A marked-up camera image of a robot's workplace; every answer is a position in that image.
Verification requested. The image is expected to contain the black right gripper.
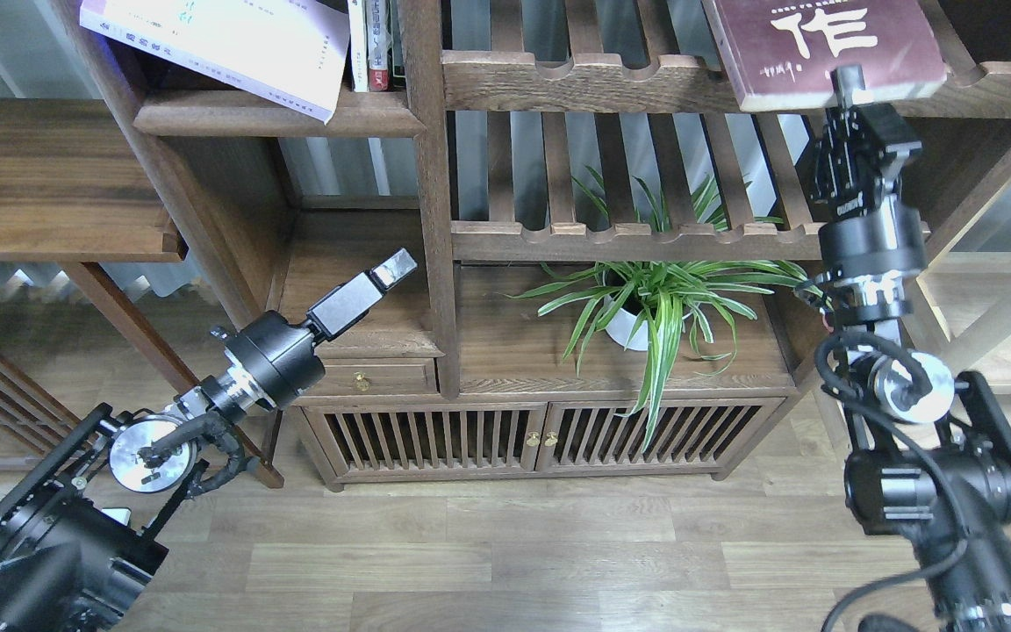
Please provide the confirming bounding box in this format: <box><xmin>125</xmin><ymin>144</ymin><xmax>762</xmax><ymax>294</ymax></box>
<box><xmin>812</xmin><ymin>64</ymin><xmax>922</xmax><ymax>224</ymax></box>

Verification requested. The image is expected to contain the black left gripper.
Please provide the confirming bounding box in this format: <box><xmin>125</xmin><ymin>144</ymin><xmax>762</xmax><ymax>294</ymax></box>
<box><xmin>306</xmin><ymin>248</ymin><xmax>419</xmax><ymax>341</ymax></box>

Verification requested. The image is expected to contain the dark maroon large book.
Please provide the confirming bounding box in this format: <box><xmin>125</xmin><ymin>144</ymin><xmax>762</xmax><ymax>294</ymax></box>
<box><xmin>702</xmin><ymin>1</ymin><xmax>947</xmax><ymax>112</ymax></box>

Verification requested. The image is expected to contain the pale lavender paperback book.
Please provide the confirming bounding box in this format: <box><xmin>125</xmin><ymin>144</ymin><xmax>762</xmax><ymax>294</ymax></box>
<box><xmin>79</xmin><ymin>1</ymin><xmax>349</xmax><ymax>124</ymax></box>

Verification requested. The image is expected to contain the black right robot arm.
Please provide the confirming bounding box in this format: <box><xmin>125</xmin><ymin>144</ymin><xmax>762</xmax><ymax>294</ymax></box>
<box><xmin>809</xmin><ymin>65</ymin><xmax>1011</xmax><ymax>631</ymax></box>

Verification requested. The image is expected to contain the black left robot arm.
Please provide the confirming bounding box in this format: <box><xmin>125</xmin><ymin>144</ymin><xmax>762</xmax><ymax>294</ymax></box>
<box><xmin>0</xmin><ymin>248</ymin><xmax>418</xmax><ymax>631</ymax></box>

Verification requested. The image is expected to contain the light wooden shelf unit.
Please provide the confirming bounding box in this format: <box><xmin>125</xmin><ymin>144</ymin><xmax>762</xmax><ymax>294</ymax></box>
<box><xmin>904</xmin><ymin>119</ymin><xmax>1011</xmax><ymax>421</ymax></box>

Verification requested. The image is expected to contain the brass drawer knob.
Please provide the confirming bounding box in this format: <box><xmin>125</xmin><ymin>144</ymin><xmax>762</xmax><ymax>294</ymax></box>
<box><xmin>353</xmin><ymin>372</ymin><xmax>370</xmax><ymax>392</ymax></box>

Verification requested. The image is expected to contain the dark upright book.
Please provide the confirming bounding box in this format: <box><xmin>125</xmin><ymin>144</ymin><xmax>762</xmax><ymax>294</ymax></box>
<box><xmin>388</xmin><ymin>0</ymin><xmax>406</xmax><ymax>90</ymax></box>

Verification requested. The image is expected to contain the dark wooden bookshelf cabinet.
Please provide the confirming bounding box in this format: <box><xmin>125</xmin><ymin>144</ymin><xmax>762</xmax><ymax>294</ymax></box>
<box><xmin>47</xmin><ymin>0</ymin><xmax>1011</xmax><ymax>492</ymax></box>

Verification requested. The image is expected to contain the white plant pot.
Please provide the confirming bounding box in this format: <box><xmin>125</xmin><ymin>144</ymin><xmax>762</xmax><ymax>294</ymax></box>
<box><xmin>605</xmin><ymin>295</ymin><xmax>649</xmax><ymax>351</ymax></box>

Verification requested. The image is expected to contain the red white upright book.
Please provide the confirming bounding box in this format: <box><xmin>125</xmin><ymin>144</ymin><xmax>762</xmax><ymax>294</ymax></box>
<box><xmin>365</xmin><ymin>0</ymin><xmax>392</xmax><ymax>92</ymax></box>

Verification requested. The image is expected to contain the green spider plant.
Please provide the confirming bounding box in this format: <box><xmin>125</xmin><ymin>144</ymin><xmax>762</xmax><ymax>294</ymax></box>
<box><xmin>502</xmin><ymin>165</ymin><xmax>834</xmax><ymax>453</ymax></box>

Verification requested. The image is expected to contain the dark wooden side table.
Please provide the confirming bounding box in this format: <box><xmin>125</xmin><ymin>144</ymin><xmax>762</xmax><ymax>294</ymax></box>
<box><xmin>0</xmin><ymin>97</ymin><xmax>285</xmax><ymax>490</ymax></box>

